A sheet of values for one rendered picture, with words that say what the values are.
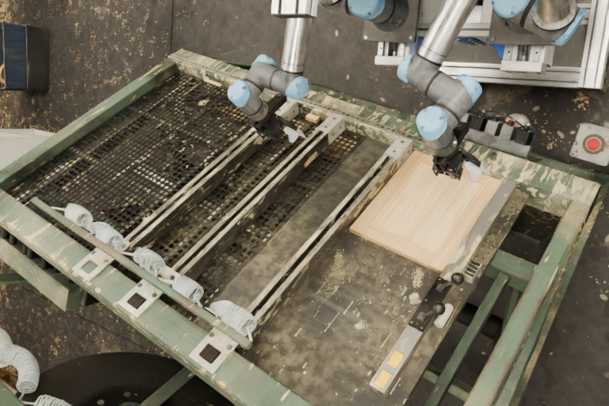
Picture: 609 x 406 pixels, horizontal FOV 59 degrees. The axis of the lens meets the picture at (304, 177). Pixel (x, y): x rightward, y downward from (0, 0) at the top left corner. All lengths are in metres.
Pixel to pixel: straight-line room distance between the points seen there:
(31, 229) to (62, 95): 3.44
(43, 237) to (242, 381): 1.01
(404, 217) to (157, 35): 3.09
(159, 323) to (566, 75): 2.06
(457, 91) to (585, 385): 2.14
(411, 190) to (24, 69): 4.33
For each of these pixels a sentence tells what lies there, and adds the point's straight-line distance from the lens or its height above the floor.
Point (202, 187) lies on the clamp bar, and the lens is 2.18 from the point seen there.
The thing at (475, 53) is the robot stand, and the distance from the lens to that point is 2.90.
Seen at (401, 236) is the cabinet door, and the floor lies 1.23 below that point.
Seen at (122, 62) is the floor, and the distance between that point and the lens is 4.90.
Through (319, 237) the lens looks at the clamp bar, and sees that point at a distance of 1.88.
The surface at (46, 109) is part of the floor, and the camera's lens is 5.85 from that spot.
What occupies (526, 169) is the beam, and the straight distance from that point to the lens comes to 2.16.
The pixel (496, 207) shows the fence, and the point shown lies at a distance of 2.01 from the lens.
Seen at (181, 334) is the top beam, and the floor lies 1.87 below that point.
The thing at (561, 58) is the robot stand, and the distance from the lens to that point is 2.81.
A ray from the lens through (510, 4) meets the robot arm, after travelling 1.78.
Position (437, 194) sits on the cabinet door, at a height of 1.03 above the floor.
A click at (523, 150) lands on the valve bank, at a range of 2.28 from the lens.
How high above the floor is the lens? 2.97
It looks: 56 degrees down
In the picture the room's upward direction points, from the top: 97 degrees counter-clockwise
